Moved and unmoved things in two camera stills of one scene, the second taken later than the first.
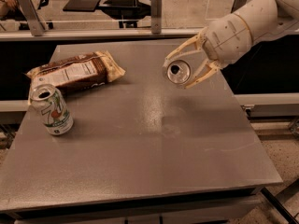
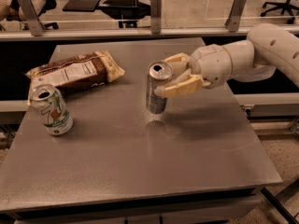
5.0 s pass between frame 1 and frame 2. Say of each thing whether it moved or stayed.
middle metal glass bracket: stayed
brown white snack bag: stayed
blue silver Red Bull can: moved
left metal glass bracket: stayed
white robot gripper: moved
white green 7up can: stayed
